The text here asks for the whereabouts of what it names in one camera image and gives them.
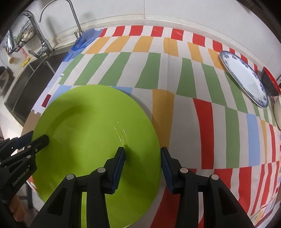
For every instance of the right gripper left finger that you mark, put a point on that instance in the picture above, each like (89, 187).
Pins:
(63, 207)

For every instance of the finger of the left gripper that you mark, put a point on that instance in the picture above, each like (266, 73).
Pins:
(8, 146)
(17, 168)

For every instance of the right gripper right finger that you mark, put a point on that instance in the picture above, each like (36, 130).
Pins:
(220, 207)

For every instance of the green plate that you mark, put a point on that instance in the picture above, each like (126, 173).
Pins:
(86, 125)

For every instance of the red black bowl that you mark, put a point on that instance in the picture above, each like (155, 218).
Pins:
(269, 82)

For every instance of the blue white plate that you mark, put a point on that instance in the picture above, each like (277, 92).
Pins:
(246, 78)

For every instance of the white bowl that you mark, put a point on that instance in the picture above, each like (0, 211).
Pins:
(277, 111)

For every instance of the steel kitchen sink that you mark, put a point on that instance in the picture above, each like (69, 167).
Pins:
(30, 85)

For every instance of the colourful striped cloth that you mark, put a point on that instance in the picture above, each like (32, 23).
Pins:
(197, 109)

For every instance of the chrome pull-down faucet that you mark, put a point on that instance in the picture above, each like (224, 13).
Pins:
(46, 48)

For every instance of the thin gooseneck faucet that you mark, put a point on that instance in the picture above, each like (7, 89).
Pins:
(58, 16)

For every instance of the wire sink basket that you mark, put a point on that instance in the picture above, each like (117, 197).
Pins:
(15, 43)

